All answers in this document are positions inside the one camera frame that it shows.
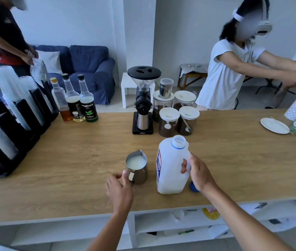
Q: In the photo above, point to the person's right hand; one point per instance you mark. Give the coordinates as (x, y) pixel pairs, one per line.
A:
(200, 175)

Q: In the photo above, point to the person's left hand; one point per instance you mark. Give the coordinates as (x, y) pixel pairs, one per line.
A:
(119, 192)

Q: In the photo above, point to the person's left thumb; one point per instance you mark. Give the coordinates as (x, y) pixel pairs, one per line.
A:
(125, 177)

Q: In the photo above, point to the person's right thumb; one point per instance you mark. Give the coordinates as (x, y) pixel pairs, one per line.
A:
(184, 165)

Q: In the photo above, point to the steel milk pitcher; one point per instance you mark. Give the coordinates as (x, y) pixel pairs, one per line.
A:
(138, 173)

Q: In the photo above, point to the white plastic milk jug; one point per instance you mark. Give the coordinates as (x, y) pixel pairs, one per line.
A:
(170, 169)

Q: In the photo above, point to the person's left forearm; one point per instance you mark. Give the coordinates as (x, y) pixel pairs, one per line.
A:
(106, 232)

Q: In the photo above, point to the person's right forearm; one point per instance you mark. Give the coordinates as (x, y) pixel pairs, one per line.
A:
(239, 222)

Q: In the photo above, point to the blue jug cap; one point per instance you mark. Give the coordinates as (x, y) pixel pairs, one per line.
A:
(193, 187)

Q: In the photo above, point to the white scoop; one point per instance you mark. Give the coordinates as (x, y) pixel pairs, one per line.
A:
(187, 126)

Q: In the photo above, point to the glass coffee jar white lid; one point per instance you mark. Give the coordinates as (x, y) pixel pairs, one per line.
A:
(158, 109)
(169, 122)
(189, 113)
(185, 98)

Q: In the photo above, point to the yellow round item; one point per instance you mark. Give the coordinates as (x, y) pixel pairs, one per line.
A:
(211, 214)

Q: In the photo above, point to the black coffee grinder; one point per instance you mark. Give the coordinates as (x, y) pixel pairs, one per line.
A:
(143, 101)

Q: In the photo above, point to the steel shaker canister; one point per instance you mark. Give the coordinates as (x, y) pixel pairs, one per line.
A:
(166, 88)

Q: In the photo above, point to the syrup bottle green leaf label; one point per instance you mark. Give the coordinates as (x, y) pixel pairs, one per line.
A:
(88, 107)

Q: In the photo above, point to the white shelf unit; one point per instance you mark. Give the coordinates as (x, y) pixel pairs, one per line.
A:
(59, 232)

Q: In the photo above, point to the dark syrup bottle white label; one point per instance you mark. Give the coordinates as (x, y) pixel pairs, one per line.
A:
(73, 104)

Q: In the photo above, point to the white side table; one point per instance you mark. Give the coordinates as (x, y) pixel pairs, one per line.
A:
(127, 87)

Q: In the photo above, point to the wooden stool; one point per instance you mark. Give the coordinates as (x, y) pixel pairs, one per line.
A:
(189, 75)

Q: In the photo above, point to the amber syrup bottle yellow cap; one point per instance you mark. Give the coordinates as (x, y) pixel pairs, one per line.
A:
(61, 104)

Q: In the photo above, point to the white plate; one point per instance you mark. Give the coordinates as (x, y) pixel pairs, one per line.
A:
(274, 125)

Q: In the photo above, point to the black cup holder rack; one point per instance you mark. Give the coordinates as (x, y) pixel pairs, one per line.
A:
(35, 120)

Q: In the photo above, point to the wooden stick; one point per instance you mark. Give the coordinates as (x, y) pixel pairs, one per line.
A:
(291, 132)

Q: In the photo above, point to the blue sofa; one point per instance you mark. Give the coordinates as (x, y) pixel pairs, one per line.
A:
(88, 67)

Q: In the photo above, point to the stacks of clear plastic cups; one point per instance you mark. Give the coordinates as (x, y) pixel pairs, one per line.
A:
(14, 96)

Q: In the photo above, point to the white pillow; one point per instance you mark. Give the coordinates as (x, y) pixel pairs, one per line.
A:
(50, 61)

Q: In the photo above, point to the white headset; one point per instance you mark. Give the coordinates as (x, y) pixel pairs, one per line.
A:
(264, 27)

